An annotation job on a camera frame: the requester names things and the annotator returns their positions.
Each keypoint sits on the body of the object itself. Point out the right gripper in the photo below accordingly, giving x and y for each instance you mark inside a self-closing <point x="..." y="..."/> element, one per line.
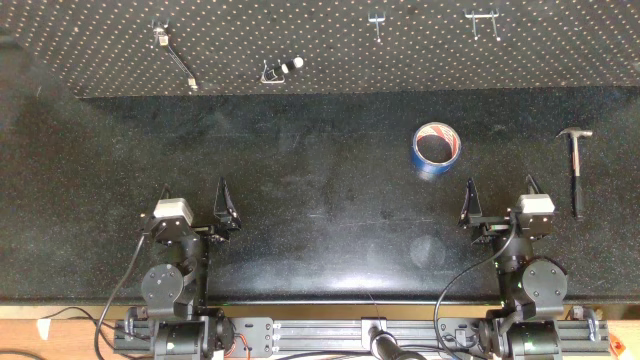
<point x="492" y="222"/>

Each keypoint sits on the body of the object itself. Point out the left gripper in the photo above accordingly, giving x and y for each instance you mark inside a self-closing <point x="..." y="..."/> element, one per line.
<point x="170" y="231"/>

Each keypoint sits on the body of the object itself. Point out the hammer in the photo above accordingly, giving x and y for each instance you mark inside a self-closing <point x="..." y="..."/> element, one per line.
<point x="576" y="165"/>

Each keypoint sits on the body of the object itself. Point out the roll of blue tape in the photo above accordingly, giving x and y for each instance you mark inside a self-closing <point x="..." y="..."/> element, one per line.
<point x="422" y="165"/>

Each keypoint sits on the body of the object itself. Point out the wrench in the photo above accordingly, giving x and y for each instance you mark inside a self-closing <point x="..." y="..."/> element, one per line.
<point x="175" y="56"/>

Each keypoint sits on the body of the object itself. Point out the black and white pliers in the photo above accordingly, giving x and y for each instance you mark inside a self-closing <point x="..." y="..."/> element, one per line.
<point x="292" y="65"/>

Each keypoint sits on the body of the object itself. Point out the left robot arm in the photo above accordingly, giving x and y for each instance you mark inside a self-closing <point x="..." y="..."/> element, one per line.
<point x="162" y="287"/>

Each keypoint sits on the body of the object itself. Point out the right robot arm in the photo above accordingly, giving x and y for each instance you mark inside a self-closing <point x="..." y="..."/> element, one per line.
<point x="542" y="287"/>

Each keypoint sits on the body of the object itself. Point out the black pegboard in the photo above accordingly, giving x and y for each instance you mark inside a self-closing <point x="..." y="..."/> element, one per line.
<point x="320" y="45"/>

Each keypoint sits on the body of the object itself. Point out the metal hook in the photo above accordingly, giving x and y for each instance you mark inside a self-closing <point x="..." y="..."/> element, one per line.
<point x="270" y="80"/>
<point x="160" y="22"/>
<point x="377" y="27"/>
<point x="482" y="15"/>

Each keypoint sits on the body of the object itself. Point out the orange plastic piece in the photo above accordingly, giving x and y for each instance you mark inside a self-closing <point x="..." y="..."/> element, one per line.
<point x="618" y="347"/>

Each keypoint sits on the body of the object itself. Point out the white paper tag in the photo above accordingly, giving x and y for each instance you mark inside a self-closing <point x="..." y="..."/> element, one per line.
<point x="44" y="327"/>

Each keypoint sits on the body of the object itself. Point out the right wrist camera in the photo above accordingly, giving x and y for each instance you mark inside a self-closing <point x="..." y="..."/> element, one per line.
<point x="535" y="204"/>

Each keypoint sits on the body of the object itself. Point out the mounting rail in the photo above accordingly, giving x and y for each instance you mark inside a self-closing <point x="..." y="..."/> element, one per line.
<point x="320" y="337"/>

